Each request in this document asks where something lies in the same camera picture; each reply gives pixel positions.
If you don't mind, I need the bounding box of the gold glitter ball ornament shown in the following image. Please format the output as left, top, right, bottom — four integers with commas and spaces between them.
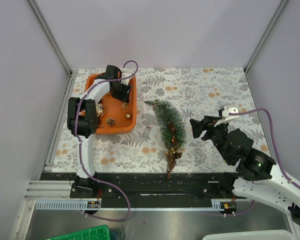
125, 113, 132, 120

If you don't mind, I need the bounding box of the gold striped bauble ornament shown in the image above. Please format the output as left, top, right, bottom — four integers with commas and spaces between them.
96, 103, 105, 117

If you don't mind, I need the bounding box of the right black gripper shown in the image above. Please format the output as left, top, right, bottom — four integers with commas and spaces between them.
188, 115, 233, 164

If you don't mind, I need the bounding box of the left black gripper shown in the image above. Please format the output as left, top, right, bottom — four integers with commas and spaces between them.
110, 80, 132, 104

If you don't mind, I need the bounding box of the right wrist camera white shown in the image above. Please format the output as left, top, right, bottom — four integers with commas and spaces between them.
214, 103, 239, 127

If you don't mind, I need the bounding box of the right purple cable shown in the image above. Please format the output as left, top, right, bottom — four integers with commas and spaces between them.
202, 107, 300, 217

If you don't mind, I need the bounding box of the white plastic container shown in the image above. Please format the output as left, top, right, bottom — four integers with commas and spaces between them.
202, 230, 295, 240

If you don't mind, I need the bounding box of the brown leaf decoration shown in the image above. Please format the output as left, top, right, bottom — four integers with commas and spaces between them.
165, 123, 183, 181

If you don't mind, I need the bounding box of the white slotted cable duct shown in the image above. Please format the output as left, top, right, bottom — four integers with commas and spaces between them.
35, 200, 224, 212

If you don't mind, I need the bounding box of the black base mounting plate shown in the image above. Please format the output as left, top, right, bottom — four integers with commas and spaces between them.
69, 171, 248, 210

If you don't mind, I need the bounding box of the orange plastic bin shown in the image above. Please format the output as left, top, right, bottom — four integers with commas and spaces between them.
95, 76, 137, 135

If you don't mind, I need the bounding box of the small green christmas tree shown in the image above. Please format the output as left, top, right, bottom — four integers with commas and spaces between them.
145, 99, 187, 151

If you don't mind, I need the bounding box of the frosted pine cone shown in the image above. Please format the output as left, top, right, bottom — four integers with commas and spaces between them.
106, 117, 115, 127
122, 103, 129, 109

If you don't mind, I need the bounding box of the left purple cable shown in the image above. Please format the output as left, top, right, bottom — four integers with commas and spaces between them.
74, 60, 139, 222

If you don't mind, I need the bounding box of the floral patterned table mat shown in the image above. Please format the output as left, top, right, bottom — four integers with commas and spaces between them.
43, 66, 278, 174

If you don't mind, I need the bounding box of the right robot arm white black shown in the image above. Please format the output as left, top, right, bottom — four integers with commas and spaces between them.
189, 116, 300, 226

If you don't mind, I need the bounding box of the purple cable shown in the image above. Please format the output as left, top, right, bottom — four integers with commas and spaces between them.
202, 107, 300, 217
74, 60, 139, 222

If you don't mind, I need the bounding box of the green plastic crate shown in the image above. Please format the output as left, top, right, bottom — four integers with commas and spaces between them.
48, 225, 111, 240

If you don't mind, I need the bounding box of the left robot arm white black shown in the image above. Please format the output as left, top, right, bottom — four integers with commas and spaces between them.
66, 65, 137, 198

